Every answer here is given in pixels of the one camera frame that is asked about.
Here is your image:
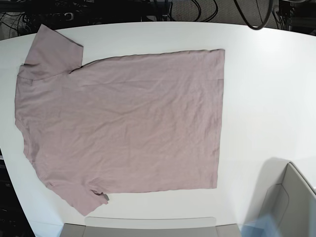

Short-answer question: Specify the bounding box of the pink T-shirt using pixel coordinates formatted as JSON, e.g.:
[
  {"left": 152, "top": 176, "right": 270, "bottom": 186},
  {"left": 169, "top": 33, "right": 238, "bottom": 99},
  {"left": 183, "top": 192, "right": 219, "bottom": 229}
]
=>
[{"left": 15, "top": 25, "right": 225, "bottom": 215}]

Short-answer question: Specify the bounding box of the thick black overhead cable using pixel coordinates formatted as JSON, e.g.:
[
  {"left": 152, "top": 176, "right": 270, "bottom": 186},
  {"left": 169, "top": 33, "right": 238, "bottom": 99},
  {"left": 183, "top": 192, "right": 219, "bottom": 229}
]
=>
[{"left": 233, "top": 0, "right": 274, "bottom": 31}]

